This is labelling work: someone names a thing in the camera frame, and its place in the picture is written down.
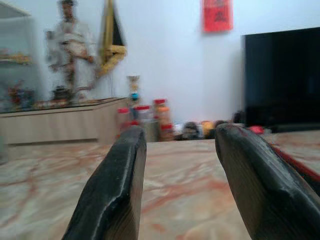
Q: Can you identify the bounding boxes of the glass display cabinet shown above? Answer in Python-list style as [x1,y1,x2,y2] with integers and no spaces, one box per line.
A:
[0,2,36,113]

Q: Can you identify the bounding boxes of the red lid plastic jar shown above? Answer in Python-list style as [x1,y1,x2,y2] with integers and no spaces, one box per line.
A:
[134,105,152,126]
[116,107,131,139]

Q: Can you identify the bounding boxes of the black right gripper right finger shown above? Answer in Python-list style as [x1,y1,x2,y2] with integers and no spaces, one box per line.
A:
[215,123,320,240]

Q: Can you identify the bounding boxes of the black television screen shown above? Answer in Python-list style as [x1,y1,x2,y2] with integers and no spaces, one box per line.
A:
[243,26,320,133]

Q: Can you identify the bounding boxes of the red lid jar orange contents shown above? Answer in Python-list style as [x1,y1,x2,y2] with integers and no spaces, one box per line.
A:
[153,98,173,126]

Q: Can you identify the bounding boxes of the white robed figure statue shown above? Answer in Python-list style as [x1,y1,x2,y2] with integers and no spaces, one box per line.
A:
[45,0,99,101]

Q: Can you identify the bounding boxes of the small red object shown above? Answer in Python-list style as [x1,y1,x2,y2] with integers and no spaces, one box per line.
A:
[249,125,266,135]

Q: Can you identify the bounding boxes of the red paper wall poster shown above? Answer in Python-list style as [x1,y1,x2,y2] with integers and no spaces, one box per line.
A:
[201,0,234,33]

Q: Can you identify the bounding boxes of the small red lid jar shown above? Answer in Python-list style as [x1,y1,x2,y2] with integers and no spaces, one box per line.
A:
[161,124,175,142]

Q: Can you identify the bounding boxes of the beige wooden low cabinet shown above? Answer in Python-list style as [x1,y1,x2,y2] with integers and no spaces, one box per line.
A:
[0,96,130,145]

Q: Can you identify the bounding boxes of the yellow orange round object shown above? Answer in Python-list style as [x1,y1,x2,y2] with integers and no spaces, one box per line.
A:
[200,120,216,134]

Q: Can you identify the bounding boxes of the red placemat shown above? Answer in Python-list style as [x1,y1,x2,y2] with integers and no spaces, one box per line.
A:
[271,144,320,182]

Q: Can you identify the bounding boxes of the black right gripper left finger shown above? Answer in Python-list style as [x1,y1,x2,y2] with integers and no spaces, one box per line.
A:
[61,125,147,240]

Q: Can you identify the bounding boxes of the dark round bag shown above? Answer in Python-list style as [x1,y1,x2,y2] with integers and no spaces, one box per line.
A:
[181,121,201,140]

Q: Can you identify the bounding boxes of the gold and black hanging banner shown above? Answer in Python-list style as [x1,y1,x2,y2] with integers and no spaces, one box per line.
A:
[96,0,128,78]

